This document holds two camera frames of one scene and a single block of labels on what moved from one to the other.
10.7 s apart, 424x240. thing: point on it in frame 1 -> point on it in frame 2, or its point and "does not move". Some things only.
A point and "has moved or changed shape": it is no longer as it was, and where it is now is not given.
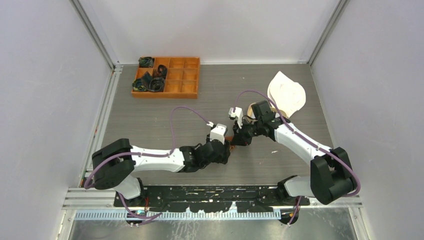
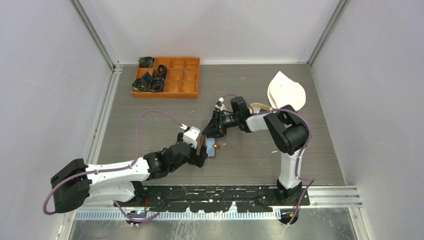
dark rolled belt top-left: x=146 y=62 does not move
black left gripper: x=223 y=158 -> x=196 y=160
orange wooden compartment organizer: x=182 y=81 does not move
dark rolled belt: x=142 y=84 does not move
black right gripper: x=240 y=138 -> x=215 y=129
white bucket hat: x=288 y=95 does not move
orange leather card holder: x=229 y=138 has moved or changed shape
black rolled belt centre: x=162 y=71 does not move
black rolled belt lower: x=157 y=84 does not move
